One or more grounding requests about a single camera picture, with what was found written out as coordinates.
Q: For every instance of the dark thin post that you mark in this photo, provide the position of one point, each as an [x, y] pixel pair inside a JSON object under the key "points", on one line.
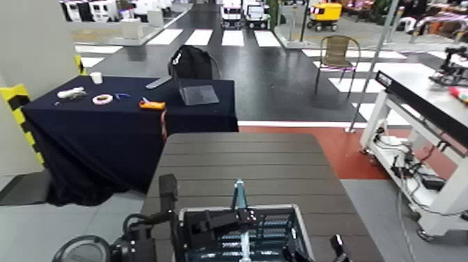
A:
{"points": [[305, 20]]}

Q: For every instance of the black backpack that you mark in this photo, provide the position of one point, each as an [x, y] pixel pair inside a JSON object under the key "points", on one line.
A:
{"points": [[192, 62]]}

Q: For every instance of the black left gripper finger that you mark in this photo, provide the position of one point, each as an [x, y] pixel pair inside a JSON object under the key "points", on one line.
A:
{"points": [[293, 248]]}

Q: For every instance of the white workbench with black edge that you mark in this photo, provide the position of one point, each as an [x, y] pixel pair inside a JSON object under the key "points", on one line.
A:
{"points": [[420, 91]]}

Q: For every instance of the white square plinth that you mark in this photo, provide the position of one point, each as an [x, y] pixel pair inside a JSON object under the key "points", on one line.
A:
{"points": [[131, 29]]}

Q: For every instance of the red round object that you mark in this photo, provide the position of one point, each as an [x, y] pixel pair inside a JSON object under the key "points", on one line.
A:
{"points": [[460, 93]]}

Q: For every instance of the white delivery robot vehicle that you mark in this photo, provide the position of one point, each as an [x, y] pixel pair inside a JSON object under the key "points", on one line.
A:
{"points": [[256, 14], [231, 14]]}

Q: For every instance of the orange hand tool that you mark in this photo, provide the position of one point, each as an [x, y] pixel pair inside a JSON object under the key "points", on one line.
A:
{"points": [[153, 105]]}

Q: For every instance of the grey flat bar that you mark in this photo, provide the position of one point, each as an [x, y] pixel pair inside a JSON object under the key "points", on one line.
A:
{"points": [[158, 82]]}

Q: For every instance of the teal grey folding crate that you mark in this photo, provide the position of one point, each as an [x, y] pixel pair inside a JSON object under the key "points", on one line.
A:
{"points": [[274, 223]]}

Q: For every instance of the white crumpled glove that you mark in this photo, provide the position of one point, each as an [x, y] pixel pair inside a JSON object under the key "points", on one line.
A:
{"points": [[71, 93]]}

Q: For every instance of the brown wicker metal chair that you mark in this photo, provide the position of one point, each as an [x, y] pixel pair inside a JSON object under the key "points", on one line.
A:
{"points": [[336, 51]]}

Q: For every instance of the yellow black hazard strip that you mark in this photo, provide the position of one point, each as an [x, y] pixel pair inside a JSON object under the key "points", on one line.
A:
{"points": [[16, 98], [79, 65]]}

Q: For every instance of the pink white tape roll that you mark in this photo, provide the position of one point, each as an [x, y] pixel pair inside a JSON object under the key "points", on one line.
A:
{"points": [[98, 100]]}

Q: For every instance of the navy tablecloth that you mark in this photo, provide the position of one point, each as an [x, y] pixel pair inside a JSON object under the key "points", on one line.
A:
{"points": [[91, 139]]}

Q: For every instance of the black robot arm on workbench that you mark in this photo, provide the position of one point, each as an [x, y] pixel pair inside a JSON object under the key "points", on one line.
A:
{"points": [[451, 69]]}

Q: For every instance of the silver metal pole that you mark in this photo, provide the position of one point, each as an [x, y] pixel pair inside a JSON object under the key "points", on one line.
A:
{"points": [[373, 62]]}

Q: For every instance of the black power box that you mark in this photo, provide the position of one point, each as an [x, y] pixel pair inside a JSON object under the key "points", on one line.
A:
{"points": [[433, 182]]}

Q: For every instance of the yellow delivery robot vehicle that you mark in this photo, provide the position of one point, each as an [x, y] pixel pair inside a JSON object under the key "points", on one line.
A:
{"points": [[325, 12]]}

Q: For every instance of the small blue tool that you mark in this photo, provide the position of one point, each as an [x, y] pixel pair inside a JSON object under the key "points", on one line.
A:
{"points": [[121, 96]]}

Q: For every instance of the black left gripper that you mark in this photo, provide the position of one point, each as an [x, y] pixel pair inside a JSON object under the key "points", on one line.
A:
{"points": [[142, 241]]}

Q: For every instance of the dark grey laptop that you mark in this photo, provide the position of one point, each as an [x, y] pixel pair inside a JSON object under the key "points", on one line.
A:
{"points": [[199, 95]]}

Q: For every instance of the white paper cup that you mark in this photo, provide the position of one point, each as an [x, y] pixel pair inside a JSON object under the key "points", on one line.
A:
{"points": [[96, 78]]}

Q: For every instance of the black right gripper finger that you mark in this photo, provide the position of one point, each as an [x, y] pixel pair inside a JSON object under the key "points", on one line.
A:
{"points": [[338, 247]]}

